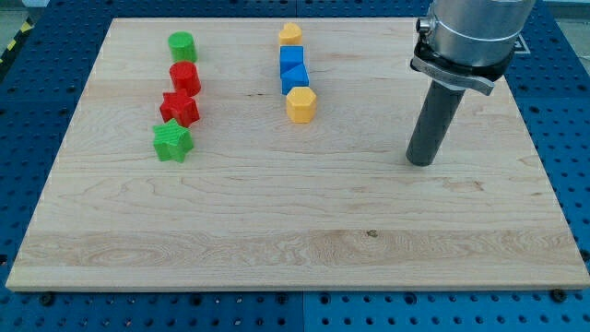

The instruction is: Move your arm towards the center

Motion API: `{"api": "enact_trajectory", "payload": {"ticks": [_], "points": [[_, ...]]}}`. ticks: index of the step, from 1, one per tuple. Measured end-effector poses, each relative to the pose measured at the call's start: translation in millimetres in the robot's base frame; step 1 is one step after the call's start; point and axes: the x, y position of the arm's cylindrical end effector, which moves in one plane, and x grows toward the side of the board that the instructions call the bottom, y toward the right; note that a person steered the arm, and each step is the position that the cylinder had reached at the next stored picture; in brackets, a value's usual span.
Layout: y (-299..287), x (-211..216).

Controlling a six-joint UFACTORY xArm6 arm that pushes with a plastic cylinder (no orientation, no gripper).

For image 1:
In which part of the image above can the green cylinder block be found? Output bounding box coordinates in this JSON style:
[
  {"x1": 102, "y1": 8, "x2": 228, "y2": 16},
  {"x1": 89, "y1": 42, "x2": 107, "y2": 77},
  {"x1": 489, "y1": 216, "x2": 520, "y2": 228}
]
[{"x1": 168, "y1": 31, "x2": 198, "y2": 63}]

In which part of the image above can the black bolt front left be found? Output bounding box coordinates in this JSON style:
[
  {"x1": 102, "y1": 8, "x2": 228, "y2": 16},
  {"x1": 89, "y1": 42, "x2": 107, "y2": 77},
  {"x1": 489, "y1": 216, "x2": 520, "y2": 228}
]
[{"x1": 39, "y1": 292, "x2": 55, "y2": 307}]

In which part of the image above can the black bolt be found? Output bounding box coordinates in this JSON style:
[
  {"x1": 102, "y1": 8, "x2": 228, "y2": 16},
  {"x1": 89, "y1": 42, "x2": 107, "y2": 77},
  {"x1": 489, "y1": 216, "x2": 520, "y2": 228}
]
[
  {"x1": 549, "y1": 289, "x2": 568, "y2": 303},
  {"x1": 39, "y1": 292, "x2": 55, "y2": 307}
]

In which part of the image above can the yellow heart block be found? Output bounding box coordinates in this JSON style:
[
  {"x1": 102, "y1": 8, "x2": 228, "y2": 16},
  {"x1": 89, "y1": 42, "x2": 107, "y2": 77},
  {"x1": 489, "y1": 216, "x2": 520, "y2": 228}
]
[{"x1": 278, "y1": 22, "x2": 303, "y2": 46}]

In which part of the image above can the blue cube block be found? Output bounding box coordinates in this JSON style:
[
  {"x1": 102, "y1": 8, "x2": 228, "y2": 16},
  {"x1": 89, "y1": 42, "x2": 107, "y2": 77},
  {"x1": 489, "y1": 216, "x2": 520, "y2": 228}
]
[{"x1": 279, "y1": 45, "x2": 304, "y2": 75}]

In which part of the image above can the blue triangle block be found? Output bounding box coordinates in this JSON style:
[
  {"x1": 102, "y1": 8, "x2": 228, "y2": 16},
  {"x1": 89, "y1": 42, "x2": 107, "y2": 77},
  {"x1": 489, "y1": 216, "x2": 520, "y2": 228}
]
[{"x1": 280, "y1": 64, "x2": 310, "y2": 95}]

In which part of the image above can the light wooden board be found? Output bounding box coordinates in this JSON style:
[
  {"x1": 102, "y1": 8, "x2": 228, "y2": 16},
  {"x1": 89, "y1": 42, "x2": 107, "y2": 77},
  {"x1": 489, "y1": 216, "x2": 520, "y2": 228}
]
[{"x1": 6, "y1": 18, "x2": 589, "y2": 291}]

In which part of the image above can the red star block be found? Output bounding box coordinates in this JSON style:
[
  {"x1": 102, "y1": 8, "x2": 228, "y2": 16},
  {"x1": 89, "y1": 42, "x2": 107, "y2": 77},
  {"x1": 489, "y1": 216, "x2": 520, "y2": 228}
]
[{"x1": 159, "y1": 89, "x2": 200, "y2": 127}]

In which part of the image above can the yellow hexagon block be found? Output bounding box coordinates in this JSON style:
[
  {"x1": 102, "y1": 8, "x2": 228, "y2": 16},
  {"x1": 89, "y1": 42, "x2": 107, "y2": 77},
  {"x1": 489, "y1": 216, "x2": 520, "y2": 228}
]
[{"x1": 286, "y1": 87, "x2": 317, "y2": 124}]

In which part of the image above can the green star block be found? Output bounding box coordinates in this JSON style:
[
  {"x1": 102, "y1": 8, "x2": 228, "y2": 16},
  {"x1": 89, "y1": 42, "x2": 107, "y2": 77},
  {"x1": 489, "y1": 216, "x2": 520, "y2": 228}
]
[{"x1": 152, "y1": 118, "x2": 194, "y2": 163}]

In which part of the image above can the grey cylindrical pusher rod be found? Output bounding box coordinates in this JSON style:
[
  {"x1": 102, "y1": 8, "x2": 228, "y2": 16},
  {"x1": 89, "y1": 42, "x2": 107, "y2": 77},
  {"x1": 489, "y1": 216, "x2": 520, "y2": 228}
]
[{"x1": 406, "y1": 81, "x2": 465, "y2": 167}]

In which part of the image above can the red cylinder block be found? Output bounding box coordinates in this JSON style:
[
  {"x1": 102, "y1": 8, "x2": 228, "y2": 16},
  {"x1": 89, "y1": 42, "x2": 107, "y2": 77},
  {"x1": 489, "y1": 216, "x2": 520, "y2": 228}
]
[{"x1": 169, "y1": 61, "x2": 201, "y2": 97}]

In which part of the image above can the black bolt front right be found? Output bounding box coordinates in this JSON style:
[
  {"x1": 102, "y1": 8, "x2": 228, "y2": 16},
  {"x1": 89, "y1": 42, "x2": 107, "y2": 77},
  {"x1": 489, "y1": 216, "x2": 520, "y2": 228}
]
[{"x1": 549, "y1": 289, "x2": 568, "y2": 303}]

